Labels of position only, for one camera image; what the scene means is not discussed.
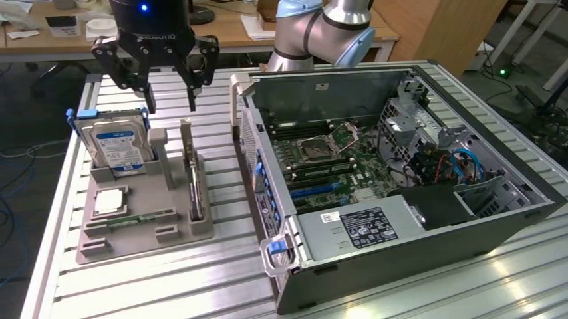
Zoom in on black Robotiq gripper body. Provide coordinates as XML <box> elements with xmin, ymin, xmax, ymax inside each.
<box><xmin>109</xmin><ymin>0</ymin><xmax>197</xmax><ymax>69</ymax></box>

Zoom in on black graphics card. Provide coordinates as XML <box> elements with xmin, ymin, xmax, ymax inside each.
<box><xmin>178</xmin><ymin>118</ymin><xmax>209</xmax><ymax>223</ymax></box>

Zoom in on wooden desk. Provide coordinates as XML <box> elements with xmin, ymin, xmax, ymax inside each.
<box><xmin>0</xmin><ymin>0</ymin><xmax>400</xmax><ymax>63</ymax></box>

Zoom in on black round lamp base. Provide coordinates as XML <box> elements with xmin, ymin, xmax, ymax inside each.
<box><xmin>187</xmin><ymin>4</ymin><xmax>217</xmax><ymax>25</ymax></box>

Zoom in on white tape roll box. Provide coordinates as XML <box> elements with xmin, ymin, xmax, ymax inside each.
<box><xmin>86</xmin><ymin>18</ymin><xmax>121</xmax><ymax>43</ymax></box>

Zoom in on white paper stack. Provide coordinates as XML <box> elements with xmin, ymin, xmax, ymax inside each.
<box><xmin>241</xmin><ymin>15</ymin><xmax>280</xmax><ymax>41</ymax></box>

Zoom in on black chair base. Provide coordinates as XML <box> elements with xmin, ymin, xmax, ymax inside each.
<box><xmin>26</xmin><ymin>61</ymin><xmax>93</xmax><ymax>98</ymax></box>

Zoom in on black and white box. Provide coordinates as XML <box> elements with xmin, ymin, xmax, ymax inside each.
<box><xmin>46</xmin><ymin>15</ymin><xmax>83</xmax><ymax>39</ymax></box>

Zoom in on hard disk in blue caddy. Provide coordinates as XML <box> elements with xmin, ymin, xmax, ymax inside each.
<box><xmin>65</xmin><ymin>105</ymin><xmax>155</xmax><ymax>179</ymax></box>

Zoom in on black RAM slots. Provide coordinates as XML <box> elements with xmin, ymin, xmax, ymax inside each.
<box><xmin>268</xmin><ymin>120</ymin><xmax>333</xmax><ymax>140</ymax></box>

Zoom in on grey parts rack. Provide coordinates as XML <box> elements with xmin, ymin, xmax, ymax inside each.
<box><xmin>75</xmin><ymin>128</ymin><xmax>218</xmax><ymax>266</ymax></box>

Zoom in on CPU socket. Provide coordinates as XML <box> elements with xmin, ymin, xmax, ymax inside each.
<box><xmin>296</xmin><ymin>136</ymin><xmax>340</xmax><ymax>164</ymax></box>

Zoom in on silver CPU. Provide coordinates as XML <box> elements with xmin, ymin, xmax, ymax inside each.
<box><xmin>94</xmin><ymin>189</ymin><xmax>127</xmax><ymax>214</ymax></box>

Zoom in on open socket cover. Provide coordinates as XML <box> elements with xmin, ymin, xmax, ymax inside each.
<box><xmin>329</xmin><ymin>122</ymin><xmax>361</xmax><ymax>151</ymax></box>

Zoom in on green RAM stick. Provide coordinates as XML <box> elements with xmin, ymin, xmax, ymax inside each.
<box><xmin>107</xmin><ymin>212</ymin><xmax>158</xmax><ymax>229</ymax></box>

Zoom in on blue expansion slot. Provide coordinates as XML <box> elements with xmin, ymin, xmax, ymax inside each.
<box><xmin>288</xmin><ymin>181</ymin><xmax>344</xmax><ymax>200</ymax></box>

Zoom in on silver drive cage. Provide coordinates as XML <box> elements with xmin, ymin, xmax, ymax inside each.
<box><xmin>379</xmin><ymin>96</ymin><xmax>445</xmax><ymax>167</ymax></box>

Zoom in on green motherboard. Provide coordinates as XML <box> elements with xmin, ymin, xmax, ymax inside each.
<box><xmin>266</xmin><ymin>114</ymin><xmax>400</xmax><ymax>214</ymax></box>

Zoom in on wooden cabinet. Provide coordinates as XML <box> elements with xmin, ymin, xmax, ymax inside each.
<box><xmin>368</xmin><ymin>0</ymin><xmax>510</xmax><ymax>78</ymax></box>

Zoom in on grey power supply unit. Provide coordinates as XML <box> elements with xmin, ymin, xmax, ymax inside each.
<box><xmin>296</xmin><ymin>195</ymin><xmax>428</xmax><ymax>262</ymax></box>

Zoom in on open black PC case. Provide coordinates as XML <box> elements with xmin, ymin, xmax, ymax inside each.
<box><xmin>229</xmin><ymin>64</ymin><xmax>568</xmax><ymax>316</ymax></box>

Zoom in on grey disk bay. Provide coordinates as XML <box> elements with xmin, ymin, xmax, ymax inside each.
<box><xmin>452</xmin><ymin>175</ymin><xmax>534</xmax><ymax>219</ymax></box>

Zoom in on blue floor cable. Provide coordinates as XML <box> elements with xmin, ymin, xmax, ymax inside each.
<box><xmin>0</xmin><ymin>195</ymin><xmax>36</xmax><ymax>285</ymax></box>

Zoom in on blue wire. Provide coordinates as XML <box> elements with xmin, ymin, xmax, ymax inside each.
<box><xmin>447</xmin><ymin>149</ymin><xmax>486</xmax><ymax>185</ymax></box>

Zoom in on white table frame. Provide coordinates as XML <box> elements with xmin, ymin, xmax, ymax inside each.
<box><xmin>486</xmin><ymin>0</ymin><xmax>568</xmax><ymax>91</ymax></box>

